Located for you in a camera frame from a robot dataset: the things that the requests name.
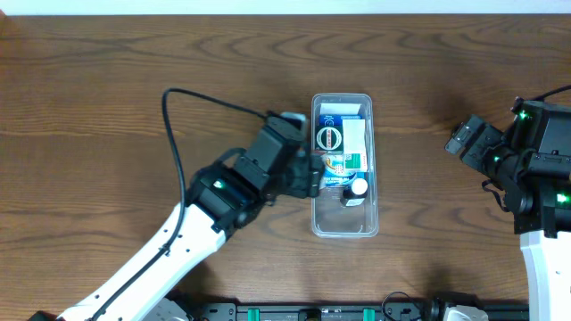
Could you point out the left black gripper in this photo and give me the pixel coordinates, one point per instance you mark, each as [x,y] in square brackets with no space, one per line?
[310,179]

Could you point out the blue cardboard box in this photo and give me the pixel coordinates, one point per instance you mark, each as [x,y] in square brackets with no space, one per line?
[336,174]

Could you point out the white green medicine box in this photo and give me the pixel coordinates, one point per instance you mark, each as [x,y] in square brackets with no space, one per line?
[354,148]

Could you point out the dark bottle white cap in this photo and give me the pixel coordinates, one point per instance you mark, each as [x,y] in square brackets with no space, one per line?
[355,193]

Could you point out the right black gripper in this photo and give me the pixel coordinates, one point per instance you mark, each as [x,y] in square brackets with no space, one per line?
[462,140]

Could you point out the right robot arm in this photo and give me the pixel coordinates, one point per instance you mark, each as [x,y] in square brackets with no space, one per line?
[527,169]

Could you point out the green round-logo box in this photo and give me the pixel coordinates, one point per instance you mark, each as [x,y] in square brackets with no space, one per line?
[329,138]

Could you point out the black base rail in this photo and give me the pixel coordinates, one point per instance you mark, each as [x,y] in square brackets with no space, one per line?
[395,306]

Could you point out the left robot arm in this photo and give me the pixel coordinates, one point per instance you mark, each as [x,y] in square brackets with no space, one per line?
[223,197]

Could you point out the clear plastic container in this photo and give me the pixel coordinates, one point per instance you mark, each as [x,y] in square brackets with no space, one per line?
[330,219]

